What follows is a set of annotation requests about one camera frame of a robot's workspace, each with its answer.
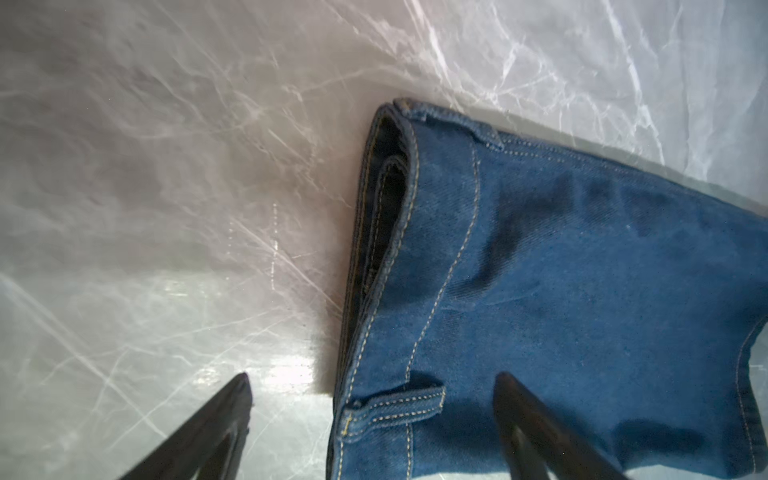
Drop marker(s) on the dark blue denim skirt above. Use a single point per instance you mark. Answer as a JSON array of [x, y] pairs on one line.
[[627, 303]]

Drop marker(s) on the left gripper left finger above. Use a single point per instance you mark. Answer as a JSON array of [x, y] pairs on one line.
[[209, 445]]

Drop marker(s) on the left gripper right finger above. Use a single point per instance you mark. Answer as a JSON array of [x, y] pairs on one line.
[[536, 444]]

